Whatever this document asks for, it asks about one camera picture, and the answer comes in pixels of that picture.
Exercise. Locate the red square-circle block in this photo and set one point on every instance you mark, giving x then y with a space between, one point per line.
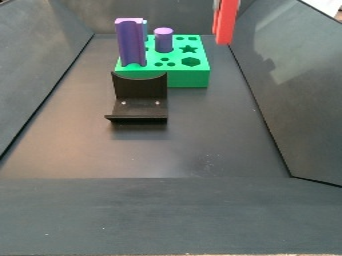
224 23

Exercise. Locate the purple cylinder block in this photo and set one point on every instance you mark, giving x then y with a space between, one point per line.
164 39

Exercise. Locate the blue square block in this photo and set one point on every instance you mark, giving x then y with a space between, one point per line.
145 30

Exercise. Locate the tall purple arch block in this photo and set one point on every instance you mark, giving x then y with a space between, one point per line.
130 32

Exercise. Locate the black curved stand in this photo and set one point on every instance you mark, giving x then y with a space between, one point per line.
141 99

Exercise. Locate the green shape sorter board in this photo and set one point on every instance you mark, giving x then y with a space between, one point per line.
185 64

